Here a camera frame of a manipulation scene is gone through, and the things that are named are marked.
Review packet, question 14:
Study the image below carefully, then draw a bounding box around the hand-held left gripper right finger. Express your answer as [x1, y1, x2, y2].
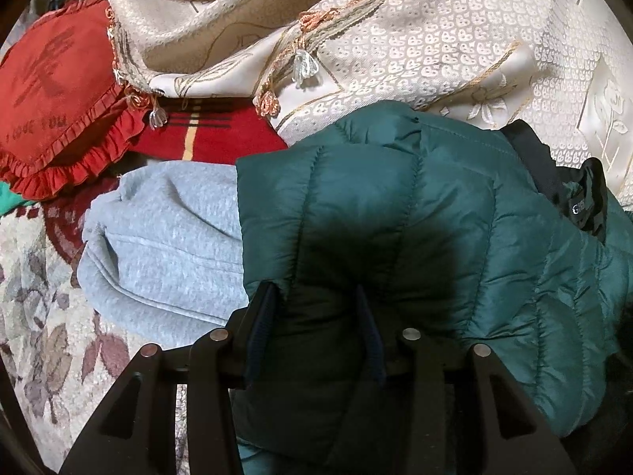
[353, 284, 579, 475]

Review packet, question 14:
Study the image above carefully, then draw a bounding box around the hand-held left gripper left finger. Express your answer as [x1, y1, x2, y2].
[66, 282, 280, 475]

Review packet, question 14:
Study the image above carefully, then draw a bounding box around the green puffer jacket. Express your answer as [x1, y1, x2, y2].
[230, 100, 633, 475]

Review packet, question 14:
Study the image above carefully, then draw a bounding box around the light grey-blue sweatshirt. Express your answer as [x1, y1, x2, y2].
[76, 162, 249, 343]

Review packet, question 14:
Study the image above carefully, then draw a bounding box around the red floral blanket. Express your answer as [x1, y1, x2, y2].
[0, 96, 290, 475]

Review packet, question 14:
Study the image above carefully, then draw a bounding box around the green cloth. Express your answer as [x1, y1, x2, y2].
[0, 183, 28, 217]

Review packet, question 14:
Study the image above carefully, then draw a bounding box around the beige embroidered tasselled cover cloth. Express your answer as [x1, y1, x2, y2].
[81, 0, 633, 203]

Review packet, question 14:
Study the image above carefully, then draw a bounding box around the red ruffled cushion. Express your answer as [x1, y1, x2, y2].
[0, 0, 149, 202]

